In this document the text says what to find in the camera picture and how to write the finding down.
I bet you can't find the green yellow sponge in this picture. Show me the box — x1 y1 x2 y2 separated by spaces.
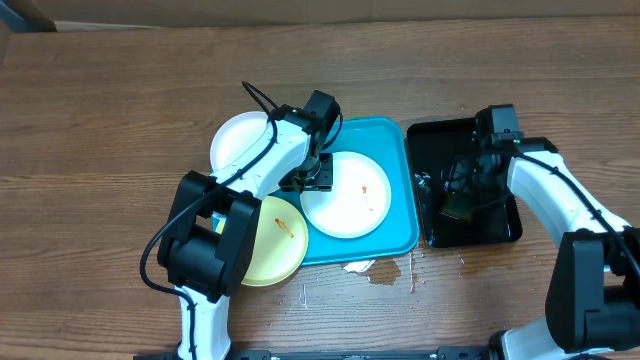
440 193 475 221

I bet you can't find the white plate with faint stain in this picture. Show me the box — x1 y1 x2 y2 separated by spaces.
300 151 392 239

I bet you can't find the white plate with red streak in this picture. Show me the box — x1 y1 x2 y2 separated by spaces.
210 111 273 175

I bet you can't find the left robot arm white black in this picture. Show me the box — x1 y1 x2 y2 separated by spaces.
141 84 342 359

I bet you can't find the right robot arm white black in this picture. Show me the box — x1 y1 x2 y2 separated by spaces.
441 105 639 359

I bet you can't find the black plastic tray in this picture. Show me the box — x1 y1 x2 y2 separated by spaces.
407 118 523 248

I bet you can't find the teal plastic tray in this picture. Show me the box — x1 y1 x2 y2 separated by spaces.
211 117 421 267

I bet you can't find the yellow plate with orange stain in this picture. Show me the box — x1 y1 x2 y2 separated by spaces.
241 196 309 287

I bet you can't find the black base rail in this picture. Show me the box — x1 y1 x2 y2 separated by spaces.
133 345 609 360

